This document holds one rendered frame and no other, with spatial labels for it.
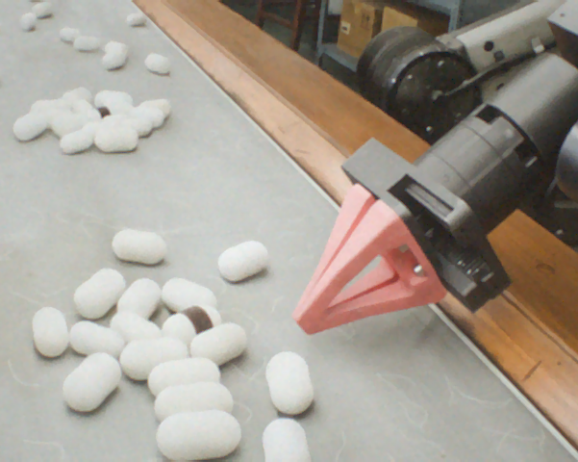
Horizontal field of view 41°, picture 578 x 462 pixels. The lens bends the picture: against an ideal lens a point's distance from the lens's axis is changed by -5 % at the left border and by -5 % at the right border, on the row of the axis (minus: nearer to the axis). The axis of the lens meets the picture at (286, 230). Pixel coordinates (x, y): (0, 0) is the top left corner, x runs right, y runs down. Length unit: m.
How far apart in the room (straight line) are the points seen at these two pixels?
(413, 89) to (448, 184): 0.56
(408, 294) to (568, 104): 0.13
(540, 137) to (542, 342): 0.11
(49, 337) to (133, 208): 0.19
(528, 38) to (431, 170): 0.62
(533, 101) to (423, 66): 0.54
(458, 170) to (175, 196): 0.26
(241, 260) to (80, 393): 0.16
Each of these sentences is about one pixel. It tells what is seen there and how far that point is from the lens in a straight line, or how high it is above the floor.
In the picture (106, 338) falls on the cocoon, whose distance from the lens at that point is 0.41.
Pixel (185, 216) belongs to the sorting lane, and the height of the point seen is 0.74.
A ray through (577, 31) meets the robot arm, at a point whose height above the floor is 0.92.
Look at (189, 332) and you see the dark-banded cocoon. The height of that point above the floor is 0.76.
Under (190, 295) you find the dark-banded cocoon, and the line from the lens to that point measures 0.45.
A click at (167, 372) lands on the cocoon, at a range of 0.39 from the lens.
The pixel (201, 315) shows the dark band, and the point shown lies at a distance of 0.43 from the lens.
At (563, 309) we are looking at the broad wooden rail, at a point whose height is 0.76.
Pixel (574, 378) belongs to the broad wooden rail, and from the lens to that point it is 0.44.
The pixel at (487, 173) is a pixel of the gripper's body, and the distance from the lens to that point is 0.42.
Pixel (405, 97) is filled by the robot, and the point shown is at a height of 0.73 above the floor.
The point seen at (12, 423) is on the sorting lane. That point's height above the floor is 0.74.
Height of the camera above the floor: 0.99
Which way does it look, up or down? 26 degrees down
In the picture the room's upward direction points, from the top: 6 degrees clockwise
